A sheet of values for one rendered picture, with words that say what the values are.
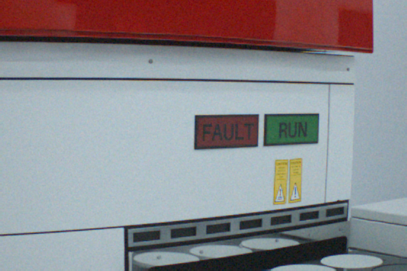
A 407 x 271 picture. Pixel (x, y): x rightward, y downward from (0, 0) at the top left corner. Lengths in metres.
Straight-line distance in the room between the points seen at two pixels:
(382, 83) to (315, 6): 2.55
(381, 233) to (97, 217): 0.50
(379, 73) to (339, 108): 2.41
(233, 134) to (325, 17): 0.23
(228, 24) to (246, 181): 0.24
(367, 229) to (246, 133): 0.30
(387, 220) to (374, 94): 2.42
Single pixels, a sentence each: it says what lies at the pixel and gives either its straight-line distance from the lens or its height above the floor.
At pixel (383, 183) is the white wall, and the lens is 3.87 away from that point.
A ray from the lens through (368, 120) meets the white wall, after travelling 3.74.
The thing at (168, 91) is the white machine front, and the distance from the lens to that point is 1.15.
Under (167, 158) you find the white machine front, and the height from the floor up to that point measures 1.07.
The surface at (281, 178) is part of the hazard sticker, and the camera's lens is 1.30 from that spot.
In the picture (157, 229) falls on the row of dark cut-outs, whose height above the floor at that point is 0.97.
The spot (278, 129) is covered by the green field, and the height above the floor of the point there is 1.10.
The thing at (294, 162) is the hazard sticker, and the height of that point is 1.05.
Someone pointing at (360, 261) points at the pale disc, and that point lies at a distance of 1.29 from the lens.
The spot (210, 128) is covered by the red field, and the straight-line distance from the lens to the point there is 1.19.
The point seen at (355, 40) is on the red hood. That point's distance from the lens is 1.34.
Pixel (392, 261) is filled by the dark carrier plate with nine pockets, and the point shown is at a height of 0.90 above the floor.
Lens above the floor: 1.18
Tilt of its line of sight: 3 degrees down
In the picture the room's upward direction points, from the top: 1 degrees clockwise
